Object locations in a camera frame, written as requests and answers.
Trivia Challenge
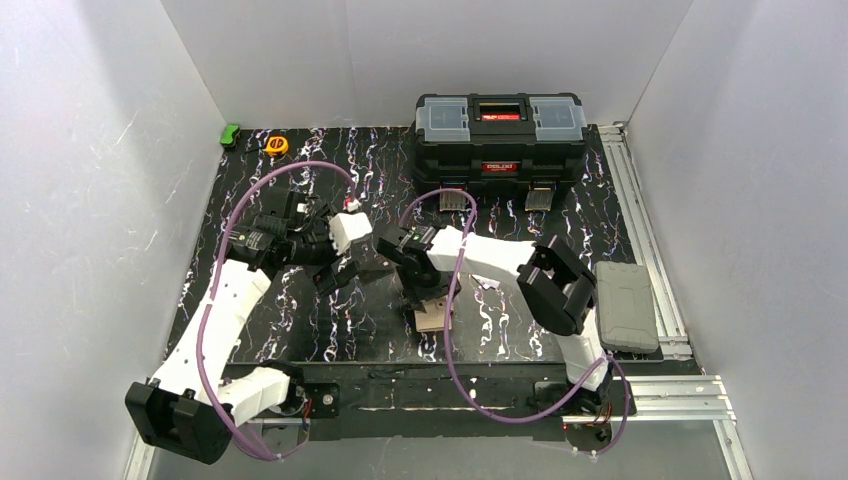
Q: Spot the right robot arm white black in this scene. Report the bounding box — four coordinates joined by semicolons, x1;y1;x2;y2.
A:
376;226;611;408

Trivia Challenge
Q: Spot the aluminium frame rail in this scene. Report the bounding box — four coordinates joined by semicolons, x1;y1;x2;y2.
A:
598;122;693;361
123;363;753;479

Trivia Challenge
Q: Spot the green small object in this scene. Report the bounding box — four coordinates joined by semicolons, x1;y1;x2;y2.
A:
219;124;241;149

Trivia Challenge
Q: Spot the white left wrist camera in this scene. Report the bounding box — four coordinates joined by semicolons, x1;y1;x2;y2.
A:
328;198;373;255

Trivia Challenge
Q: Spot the grey rectangular box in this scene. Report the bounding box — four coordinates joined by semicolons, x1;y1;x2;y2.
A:
594;261;659;354

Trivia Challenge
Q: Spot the white credit card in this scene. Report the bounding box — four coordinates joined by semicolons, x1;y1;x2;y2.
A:
470;275;500;290

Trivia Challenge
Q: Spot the yellow tape measure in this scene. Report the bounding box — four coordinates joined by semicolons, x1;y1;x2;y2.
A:
264;135;289;157

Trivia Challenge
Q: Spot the aluminium frame rail right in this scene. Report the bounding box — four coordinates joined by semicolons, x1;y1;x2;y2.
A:
598;122;693;361

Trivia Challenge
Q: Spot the aluminium frame rail front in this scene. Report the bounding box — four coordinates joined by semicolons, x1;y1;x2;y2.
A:
123;363;753;479

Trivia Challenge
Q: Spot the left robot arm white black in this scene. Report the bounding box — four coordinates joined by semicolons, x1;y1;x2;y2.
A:
125;189;372;464

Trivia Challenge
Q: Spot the black toolbox with red label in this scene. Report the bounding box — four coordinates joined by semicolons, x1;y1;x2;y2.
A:
411;93;597;212

